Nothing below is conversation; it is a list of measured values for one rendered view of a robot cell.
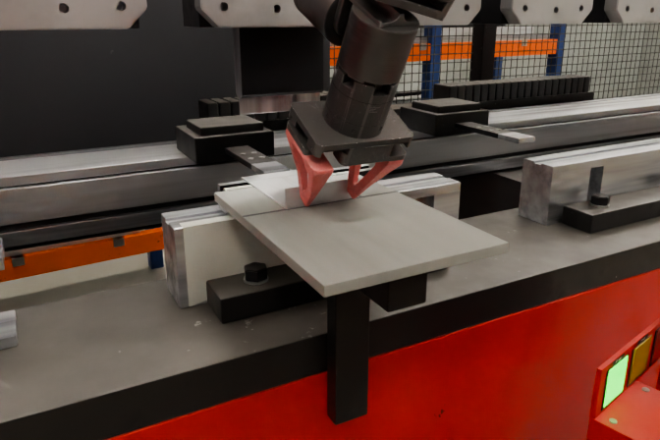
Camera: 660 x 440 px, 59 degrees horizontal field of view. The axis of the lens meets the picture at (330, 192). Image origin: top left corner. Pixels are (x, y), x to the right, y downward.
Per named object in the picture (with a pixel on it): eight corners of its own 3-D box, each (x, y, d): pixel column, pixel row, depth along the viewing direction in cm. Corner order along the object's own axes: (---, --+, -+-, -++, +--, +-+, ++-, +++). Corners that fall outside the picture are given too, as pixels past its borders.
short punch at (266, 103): (243, 116, 65) (239, 27, 62) (237, 113, 66) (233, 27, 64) (323, 109, 69) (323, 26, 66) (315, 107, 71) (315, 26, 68)
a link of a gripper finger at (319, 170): (271, 182, 60) (288, 106, 54) (332, 174, 63) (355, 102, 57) (297, 229, 56) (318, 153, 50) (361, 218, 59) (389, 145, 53)
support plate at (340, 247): (323, 298, 43) (323, 286, 43) (214, 200, 65) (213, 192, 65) (508, 252, 51) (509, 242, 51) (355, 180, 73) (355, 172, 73)
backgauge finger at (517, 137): (496, 154, 89) (499, 121, 87) (399, 126, 111) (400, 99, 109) (553, 146, 94) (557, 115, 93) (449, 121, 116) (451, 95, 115)
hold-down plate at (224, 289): (221, 325, 62) (220, 300, 61) (206, 303, 66) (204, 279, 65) (448, 269, 75) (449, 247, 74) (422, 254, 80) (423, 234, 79)
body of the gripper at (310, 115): (285, 119, 55) (301, 48, 50) (376, 111, 60) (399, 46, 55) (313, 163, 51) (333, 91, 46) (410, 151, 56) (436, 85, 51)
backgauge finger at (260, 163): (231, 192, 70) (229, 151, 68) (176, 149, 92) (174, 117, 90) (320, 179, 75) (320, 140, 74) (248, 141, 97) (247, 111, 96)
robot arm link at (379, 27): (381, 22, 44) (437, 19, 47) (334, -20, 47) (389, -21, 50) (357, 99, 48) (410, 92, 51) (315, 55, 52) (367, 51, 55)
